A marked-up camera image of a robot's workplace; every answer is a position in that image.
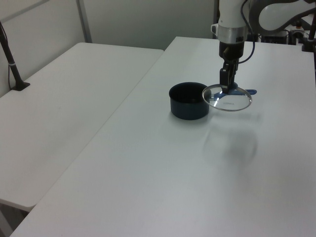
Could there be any grey partition post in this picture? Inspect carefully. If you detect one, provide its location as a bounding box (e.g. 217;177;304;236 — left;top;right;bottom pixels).
76;0;93;43

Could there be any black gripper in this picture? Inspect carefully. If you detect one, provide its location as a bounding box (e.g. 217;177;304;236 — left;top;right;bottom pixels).
218;41;244;94

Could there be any black electronics box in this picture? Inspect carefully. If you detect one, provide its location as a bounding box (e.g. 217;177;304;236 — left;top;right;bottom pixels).
261;34;290;44

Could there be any black clamp stand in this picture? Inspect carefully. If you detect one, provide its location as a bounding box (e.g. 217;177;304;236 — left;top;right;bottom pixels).
301;14;316;52

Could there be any dark blue saucepan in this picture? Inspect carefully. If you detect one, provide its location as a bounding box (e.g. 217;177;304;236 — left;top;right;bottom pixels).
168;81;257;121

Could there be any white folding side table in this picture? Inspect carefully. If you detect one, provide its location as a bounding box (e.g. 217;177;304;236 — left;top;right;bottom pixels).
0;42;165;237

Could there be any black camera stand pole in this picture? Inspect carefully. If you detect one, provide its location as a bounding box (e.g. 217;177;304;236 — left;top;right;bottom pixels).
0;21;31;91

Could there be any glass lid with blue knob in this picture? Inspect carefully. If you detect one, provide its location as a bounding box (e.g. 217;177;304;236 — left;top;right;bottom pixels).
201;83;253;112

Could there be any dark gripper cable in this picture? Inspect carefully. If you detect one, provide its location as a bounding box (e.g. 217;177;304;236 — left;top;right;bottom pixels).
240;0;256;64

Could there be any grey device with orange button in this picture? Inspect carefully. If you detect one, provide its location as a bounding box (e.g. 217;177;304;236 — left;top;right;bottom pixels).
289;21;305;45

